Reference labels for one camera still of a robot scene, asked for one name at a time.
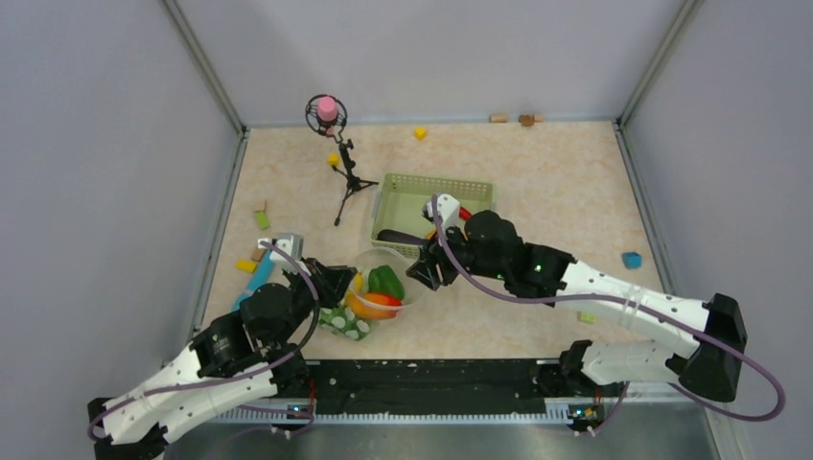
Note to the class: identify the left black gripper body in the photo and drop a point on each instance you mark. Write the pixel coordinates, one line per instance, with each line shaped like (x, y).
(305, 298)

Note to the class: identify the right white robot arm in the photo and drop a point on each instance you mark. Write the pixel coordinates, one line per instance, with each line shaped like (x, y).
(691, 342)

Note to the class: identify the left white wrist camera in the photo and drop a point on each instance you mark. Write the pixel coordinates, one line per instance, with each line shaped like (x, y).
(285, 251)

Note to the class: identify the blue toy block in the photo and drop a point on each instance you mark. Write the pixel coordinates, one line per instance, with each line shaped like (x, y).
(631, 260)

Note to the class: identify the clear zip top bag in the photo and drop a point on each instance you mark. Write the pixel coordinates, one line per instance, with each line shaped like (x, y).
(377, 256)

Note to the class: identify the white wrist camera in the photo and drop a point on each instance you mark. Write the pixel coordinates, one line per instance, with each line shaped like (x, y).
(285, 251)
(446, 208)

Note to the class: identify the purple toy eggplant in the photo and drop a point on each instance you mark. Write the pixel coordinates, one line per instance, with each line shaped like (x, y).
(394, 236)

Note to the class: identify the small light green block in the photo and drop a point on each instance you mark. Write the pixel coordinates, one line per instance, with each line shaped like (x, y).
(586, 318)

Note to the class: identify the green toy bell pepper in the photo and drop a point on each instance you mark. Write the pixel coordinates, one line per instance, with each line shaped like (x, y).
(383, 279)

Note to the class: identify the blue cylinder toy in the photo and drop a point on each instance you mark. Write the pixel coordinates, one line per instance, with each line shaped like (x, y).
(259, 277)

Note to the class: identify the green toy cabbage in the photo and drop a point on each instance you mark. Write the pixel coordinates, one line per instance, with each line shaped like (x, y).
(343, 322)

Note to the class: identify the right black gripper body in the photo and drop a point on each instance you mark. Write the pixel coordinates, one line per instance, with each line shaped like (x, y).
(463, 251)

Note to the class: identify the pink microphone on tripod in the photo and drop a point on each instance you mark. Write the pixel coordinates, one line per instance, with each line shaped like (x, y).
(327, 116)

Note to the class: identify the red orange toy pepper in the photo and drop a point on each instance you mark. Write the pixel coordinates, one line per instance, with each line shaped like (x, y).
(373, 306)

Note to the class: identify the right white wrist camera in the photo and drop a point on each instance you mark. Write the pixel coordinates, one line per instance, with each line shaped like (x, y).
(446, 208)

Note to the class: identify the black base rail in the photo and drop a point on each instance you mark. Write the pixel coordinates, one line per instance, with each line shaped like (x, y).
(436, 387)

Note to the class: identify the green wooden block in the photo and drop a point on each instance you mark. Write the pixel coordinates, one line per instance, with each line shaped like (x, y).
(261, 220)

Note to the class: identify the yellow wooden block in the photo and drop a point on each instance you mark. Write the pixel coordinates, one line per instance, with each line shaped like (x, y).
(246, 266)

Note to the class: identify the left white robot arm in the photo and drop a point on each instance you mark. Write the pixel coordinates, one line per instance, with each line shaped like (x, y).
(251, 353)

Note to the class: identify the brown cork piece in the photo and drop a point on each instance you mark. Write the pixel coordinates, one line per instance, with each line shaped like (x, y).
(527, 120)

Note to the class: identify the brown wooden block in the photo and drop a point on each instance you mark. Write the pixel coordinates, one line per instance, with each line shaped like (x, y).
(258, 254)

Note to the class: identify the light green plastic basket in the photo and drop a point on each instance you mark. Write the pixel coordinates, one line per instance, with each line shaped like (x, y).
(401, 198)

